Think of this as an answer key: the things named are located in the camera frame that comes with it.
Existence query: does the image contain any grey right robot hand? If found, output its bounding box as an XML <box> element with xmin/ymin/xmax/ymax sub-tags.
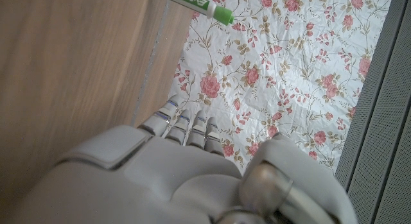
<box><xmin>4</xmin><ymin>94</ymin><xmax>359</xmax><ymax>224</ymax></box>

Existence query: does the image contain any floral backdrop cloth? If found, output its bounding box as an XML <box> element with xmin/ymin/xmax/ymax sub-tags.
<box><xmin>166</xmin><ymin>0</ymin><xmax>394</xmax><ymax>177</ymax></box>

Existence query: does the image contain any green Expo marker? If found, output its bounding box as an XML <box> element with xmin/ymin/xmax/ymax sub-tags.
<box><xmin>160</xmin><ymin>0</ymin><xmax>234</xmax><ymax>26</ymax></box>

